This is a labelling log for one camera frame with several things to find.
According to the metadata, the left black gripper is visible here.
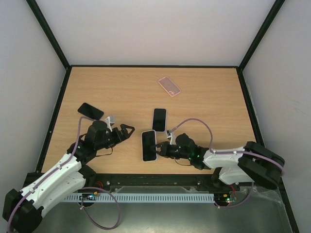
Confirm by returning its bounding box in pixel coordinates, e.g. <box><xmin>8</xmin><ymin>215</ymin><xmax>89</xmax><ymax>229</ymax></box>
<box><xmin>95</xmin><ymin>124</ymin><xmax>135</xmax><ymax>150</ymax></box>

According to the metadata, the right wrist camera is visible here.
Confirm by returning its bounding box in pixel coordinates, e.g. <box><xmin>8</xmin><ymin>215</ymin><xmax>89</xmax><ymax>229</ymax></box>
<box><xmin>166</xmin><ymin>130</ymin><xmax>176</xmax><ymax>145</ymax></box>

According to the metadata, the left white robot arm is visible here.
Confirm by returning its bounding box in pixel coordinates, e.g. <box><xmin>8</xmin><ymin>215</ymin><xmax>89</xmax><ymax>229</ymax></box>
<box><xmin>2</xmin><ymin>117</ymin><xmax>135</xmax><ymax>233</ymax></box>

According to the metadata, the light blue cable duct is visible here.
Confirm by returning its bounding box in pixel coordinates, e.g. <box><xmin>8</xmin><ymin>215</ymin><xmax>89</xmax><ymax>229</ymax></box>
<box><xmin>63</xmin><ymin>193</ymin><xmax>214</xmax><ymax>203</ymax></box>

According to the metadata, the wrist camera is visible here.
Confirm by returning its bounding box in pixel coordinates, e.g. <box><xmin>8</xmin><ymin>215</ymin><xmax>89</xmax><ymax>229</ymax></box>
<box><xmin>104</xmin><ymin>116</ymin><xmax>115</xmax><ymax>132</ymax></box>
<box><xmin>166</xmin><ymin>130</ymin><xmax>176</xmax><ymax>145</ymax></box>

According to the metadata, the black frame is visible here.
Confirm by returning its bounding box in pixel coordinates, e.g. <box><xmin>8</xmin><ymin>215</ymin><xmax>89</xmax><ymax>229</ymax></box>
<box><xmin>0</xmin><ymin>0</ymin><xmax>311</xmax><ymax>233</ymax></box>

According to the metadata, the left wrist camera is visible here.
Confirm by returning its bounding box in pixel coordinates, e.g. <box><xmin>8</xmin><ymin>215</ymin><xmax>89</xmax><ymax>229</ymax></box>
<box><xmin>104</xmin><ymin>116</ymin><xmax>115</xmax><ymax>132</ymax></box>

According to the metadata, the black phone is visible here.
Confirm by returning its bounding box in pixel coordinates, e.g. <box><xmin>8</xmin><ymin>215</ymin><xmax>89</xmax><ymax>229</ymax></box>
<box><xmin>77</xmin><ymin>102</ymin><xmax>104</xmax><ymax>120</ymax></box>

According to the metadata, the pink phone case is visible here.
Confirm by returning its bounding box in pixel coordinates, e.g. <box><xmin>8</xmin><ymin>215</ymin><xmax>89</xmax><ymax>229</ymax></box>
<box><xmin>158</xmin><ymin>76</ymin><xmax>181</xmax><ymax>97</ymax></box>

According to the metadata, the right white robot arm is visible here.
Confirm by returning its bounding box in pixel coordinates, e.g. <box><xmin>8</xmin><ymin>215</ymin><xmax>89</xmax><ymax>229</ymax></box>
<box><xmin>149</xmin><ymin>133</ymin><xmax>285</xmax><ymax>190</ymax></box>

